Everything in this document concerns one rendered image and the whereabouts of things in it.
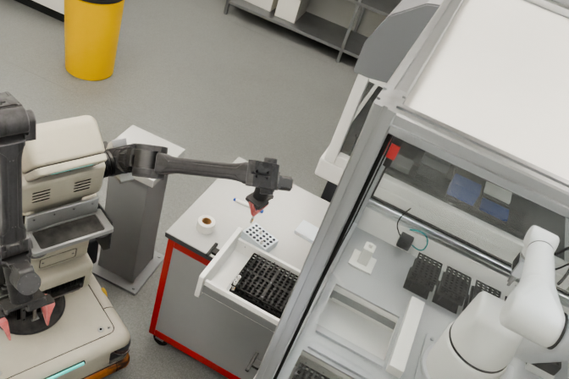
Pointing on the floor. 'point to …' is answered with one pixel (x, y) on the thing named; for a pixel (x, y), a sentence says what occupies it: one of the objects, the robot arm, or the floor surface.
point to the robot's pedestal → (134, 222)
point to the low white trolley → (218, 209)
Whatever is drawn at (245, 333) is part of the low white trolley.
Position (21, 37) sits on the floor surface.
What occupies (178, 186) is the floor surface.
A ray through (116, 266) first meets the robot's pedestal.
